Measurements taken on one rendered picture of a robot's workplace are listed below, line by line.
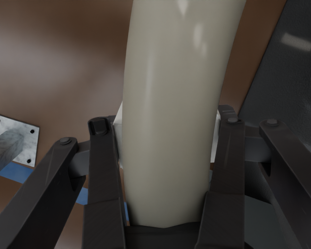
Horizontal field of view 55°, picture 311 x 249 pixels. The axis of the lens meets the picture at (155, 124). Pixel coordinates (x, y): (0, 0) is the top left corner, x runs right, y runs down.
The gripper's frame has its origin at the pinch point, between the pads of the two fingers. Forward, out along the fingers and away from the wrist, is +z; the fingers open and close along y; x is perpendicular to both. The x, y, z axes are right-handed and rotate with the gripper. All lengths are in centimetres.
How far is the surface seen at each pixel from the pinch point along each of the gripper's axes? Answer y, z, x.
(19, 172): -73, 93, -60
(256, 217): 26, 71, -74
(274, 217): 34, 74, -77
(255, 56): 29, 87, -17
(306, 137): 47, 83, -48
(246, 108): 25, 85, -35
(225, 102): 18, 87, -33
